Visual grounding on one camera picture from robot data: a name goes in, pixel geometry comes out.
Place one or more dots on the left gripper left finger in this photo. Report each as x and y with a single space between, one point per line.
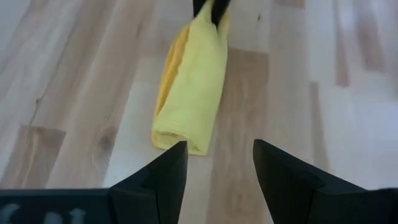
149 193

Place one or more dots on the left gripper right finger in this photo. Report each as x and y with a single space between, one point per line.
304 196

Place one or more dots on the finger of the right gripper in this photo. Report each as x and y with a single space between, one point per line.
219 11
198 6

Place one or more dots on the yellow microfiber towel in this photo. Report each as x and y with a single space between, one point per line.
192 93

